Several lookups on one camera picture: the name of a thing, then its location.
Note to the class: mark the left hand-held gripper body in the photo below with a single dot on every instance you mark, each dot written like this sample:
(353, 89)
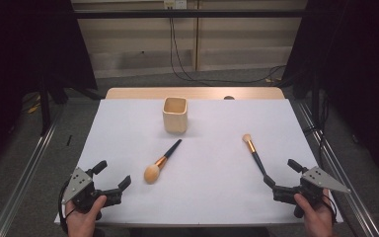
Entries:
(79, 182)

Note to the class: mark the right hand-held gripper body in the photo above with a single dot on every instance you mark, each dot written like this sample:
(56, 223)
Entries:
(322, 179)

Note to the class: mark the large tan makeup brush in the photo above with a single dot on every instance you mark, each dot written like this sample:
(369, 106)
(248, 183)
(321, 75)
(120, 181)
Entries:
(152, 173)

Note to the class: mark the small pale makeup brush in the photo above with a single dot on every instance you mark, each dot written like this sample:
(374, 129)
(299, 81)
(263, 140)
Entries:
(251, 146)

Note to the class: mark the cream square cup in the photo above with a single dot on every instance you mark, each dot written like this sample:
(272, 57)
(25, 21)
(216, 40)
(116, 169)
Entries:
(175, 121)

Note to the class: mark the person's left hand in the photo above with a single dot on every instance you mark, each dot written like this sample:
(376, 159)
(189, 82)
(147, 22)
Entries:
(80, 223)

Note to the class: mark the person's right hand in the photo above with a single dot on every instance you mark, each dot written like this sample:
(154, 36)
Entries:
(319, 220)

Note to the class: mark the small black stick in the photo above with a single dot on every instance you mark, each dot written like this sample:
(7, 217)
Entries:
(69, 140)

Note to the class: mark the white table mat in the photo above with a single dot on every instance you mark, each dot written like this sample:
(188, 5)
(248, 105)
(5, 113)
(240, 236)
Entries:
(210, 197)

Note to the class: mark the yellow floor tape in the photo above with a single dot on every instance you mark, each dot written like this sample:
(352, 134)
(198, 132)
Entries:
(34, 108)
(273, 80)

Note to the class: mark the black curtain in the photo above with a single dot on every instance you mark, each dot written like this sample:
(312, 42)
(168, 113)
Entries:
(358, 65)
(23, 49)

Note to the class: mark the aluminium floor rail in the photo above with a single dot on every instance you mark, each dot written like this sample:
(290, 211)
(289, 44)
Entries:
(342, 174)
(23, 184)

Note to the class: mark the black metal stand post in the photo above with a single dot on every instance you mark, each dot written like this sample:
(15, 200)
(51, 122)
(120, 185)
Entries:
(45, 108)

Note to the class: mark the black horizontal frame bar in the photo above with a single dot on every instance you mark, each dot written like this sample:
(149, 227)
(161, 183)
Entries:
(190, 13)

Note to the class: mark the white wall socket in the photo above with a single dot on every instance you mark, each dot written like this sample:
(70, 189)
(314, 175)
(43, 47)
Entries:
(175, 4)

